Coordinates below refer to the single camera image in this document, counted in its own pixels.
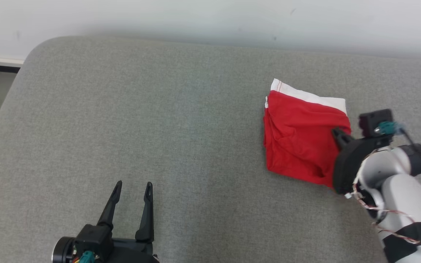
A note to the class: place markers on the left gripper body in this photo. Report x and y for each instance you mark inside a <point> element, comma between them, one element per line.
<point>133,252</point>

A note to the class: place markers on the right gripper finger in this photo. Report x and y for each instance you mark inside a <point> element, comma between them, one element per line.
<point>342,138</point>

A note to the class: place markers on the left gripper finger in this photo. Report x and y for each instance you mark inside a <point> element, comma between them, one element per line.
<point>147,219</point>
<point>110,212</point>

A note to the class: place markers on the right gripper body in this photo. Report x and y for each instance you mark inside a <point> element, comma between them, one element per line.
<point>349,164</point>

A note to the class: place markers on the red and white shirt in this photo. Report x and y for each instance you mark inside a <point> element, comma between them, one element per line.
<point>298,138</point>

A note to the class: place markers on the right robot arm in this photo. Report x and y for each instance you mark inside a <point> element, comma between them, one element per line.
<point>404,197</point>

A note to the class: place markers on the grey fabric sofa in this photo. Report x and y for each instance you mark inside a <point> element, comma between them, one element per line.
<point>159,120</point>

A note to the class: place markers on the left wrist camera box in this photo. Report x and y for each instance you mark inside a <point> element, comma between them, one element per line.
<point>93,237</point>

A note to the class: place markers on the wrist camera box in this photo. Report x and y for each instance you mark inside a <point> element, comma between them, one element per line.
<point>93,237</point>
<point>375,118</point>

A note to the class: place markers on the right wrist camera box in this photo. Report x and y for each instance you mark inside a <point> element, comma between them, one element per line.
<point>375,118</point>

